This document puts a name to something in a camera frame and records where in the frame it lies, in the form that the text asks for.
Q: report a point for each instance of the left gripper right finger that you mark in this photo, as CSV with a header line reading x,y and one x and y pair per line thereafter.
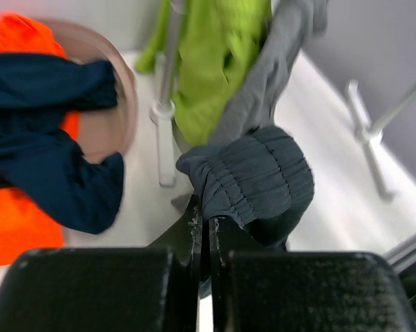
x,y
255,289

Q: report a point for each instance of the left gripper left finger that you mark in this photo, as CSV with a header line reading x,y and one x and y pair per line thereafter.
x,y
154,288

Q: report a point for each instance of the dark grey shorts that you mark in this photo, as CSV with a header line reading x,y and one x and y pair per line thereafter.
x,y
261,181

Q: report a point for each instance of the orange shorts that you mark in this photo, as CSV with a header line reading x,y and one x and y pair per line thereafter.
x,y
23,225

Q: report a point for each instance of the navy blue shorts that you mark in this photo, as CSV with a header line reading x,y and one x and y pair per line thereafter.
x,y
84,200

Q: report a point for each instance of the lime green shorts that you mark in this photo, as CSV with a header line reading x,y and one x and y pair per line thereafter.
x,y
219,42

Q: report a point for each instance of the light grey shorts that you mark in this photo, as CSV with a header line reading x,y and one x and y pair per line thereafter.
x,y
253,106

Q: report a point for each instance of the pink translucent plastic basin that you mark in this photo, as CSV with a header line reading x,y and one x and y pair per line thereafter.
x,y
40,98

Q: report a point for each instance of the metal clothes rack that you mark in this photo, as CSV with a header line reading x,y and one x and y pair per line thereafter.
x,y
170,23

